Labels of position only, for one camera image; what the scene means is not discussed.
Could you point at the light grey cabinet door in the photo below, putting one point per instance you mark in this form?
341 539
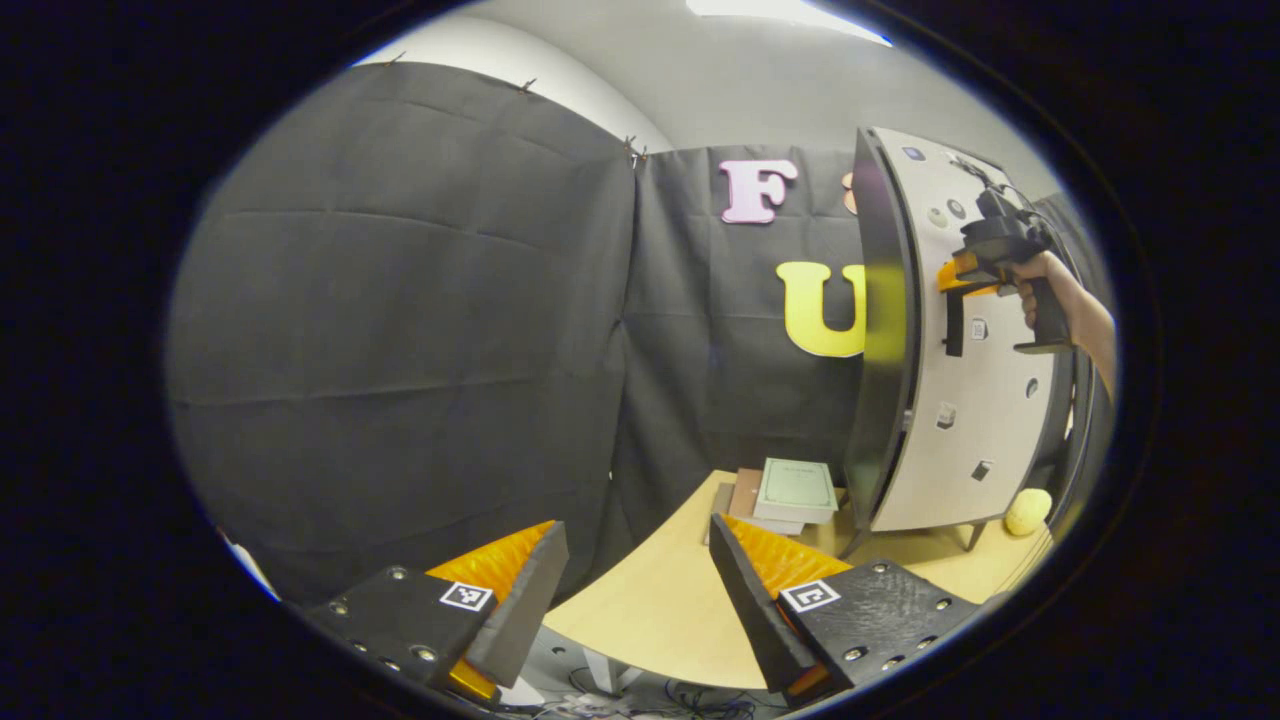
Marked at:
1000 420

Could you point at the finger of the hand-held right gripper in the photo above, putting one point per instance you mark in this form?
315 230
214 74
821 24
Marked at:
965 280

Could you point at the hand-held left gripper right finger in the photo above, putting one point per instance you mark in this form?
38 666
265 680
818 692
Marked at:
755 610

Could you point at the black backdrop cloth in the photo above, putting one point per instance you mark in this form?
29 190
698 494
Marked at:
400 320

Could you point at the white table leg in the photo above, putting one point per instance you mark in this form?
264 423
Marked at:
605 672

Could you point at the yellow plush ball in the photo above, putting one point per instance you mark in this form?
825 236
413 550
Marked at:
1028 512

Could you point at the long ceiling light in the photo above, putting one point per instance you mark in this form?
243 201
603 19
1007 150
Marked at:
790 12

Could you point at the green notebook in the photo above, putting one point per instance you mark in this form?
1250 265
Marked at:
795 490

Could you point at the dark grey cabinet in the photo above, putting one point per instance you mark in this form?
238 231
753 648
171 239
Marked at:
882 350

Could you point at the brown book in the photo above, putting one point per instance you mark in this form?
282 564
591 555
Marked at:
745 492

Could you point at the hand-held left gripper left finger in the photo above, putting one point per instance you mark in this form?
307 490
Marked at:
520 620

